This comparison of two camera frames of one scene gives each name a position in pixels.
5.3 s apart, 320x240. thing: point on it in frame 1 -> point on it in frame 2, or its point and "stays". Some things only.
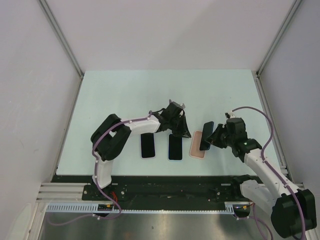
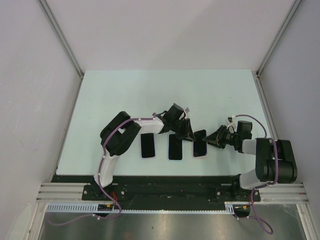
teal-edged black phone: (147, 145) stays
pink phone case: (194, 150) stays
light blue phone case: (175, 148) stays
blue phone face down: (208, 129) -> (199, 146)
